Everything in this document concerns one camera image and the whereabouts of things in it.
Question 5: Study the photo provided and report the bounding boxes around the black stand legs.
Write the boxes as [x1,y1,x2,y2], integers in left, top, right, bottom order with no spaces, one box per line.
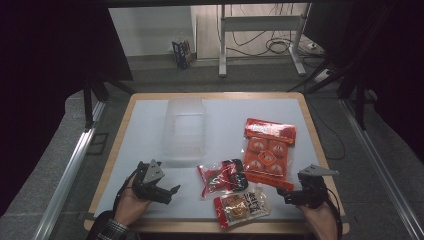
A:
[81,78,136,131]
[288,56,378,131]

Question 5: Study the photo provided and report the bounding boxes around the dark curtain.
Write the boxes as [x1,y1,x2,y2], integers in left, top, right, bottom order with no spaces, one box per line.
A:
[0,0,134,218]
[309,0,424,164]

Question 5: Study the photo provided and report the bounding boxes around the white metal stand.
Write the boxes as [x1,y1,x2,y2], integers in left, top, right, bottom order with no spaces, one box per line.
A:
[218,3,313,78]

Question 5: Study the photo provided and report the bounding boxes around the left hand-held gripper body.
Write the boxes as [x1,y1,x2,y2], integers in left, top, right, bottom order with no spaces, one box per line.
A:
[132,159,167,201]

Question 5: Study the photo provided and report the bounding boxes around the clear plastic container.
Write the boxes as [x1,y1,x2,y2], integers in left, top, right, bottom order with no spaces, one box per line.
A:
[161,96,208,160]

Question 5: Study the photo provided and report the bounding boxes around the red and black snack packet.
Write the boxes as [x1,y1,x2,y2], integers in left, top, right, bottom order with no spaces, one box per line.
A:
[196,158,249,199]

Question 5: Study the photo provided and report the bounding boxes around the white power strip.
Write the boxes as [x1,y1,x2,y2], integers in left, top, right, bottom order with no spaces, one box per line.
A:
[313,68,333,84]

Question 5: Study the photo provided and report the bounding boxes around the thin black floor cable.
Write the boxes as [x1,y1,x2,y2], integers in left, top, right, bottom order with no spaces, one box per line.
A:
[308,99,347,161]

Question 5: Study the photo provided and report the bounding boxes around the black floor plate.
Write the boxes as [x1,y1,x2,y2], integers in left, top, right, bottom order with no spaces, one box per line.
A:
[85,132,110,156]

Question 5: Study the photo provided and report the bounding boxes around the blue carton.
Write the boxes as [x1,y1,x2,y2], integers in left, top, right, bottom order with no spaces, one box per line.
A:
[171,31,197,70]

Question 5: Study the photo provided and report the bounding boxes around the left hand-held gripper black cable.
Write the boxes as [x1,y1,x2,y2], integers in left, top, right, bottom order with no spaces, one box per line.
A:
[112,166,141,214]

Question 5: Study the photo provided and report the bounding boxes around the aluminium rail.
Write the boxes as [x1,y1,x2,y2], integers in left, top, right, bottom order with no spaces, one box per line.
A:
[33,99,108,240]
[339,98,424,240]

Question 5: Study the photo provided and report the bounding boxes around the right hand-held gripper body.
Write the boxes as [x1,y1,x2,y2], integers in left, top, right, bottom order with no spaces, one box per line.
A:
[293,163,340,210]

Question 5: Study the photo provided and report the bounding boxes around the large orange snack packet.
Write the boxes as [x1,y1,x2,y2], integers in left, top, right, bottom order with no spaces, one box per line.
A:
[241,117,298,192]

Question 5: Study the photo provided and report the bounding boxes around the white table mat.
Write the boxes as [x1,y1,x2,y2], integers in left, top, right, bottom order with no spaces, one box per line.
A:
[94,98,338,221]

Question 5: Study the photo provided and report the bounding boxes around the black cable bundle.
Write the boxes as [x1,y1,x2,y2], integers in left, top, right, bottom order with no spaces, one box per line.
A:
[229,3,311,58]

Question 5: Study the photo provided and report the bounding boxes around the red and clear snack packet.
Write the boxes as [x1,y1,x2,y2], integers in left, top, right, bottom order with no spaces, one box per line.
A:
[213,186,272,231]

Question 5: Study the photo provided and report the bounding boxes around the person's right hand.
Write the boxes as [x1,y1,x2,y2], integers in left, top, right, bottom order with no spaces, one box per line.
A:
[297,201,339,240]

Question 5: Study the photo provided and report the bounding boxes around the wooden table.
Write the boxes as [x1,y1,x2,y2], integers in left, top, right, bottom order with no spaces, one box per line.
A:
[83,91,351,235]

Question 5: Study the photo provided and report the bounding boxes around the person's left hand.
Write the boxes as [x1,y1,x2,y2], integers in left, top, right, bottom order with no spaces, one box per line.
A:
[113,175,153,228]

